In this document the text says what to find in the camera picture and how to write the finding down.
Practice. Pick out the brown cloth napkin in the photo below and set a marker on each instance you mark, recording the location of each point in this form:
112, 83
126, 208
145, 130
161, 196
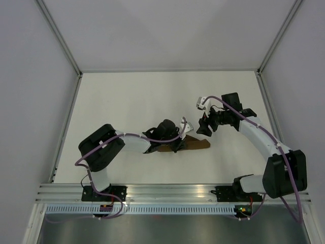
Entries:
189, 143

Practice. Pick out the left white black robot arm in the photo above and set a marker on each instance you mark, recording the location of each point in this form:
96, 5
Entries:
100, 148

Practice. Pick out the aluminium frame post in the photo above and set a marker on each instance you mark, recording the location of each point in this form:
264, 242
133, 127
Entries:
279, 36
58, 35

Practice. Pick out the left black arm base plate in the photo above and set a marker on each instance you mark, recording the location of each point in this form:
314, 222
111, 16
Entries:
108, 195

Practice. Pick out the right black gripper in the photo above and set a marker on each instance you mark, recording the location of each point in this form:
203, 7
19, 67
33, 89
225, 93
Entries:
203, 129

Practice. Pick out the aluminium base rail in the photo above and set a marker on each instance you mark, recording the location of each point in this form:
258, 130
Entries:
135, 193

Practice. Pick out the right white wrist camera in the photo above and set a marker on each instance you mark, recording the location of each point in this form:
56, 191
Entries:
204, 104

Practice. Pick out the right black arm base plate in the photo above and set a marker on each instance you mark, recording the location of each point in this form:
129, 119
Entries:
227, 194

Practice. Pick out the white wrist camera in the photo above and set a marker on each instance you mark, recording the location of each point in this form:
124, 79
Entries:
204, 104
184, 128

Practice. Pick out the left aluminium frame post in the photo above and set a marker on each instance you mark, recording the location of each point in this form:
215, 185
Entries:
58, 35

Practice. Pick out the right aluminium frame post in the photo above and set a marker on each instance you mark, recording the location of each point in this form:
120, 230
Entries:
279, 36

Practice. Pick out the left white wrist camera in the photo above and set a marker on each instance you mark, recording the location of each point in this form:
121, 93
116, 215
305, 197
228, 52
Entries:
184, 128

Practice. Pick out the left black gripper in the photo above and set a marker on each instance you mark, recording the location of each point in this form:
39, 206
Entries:
179, 146

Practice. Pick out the white slotted cable duct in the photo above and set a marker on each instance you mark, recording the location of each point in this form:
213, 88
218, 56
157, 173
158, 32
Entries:
142, 209

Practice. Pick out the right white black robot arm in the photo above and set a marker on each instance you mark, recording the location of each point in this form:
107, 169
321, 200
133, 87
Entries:
285, 170

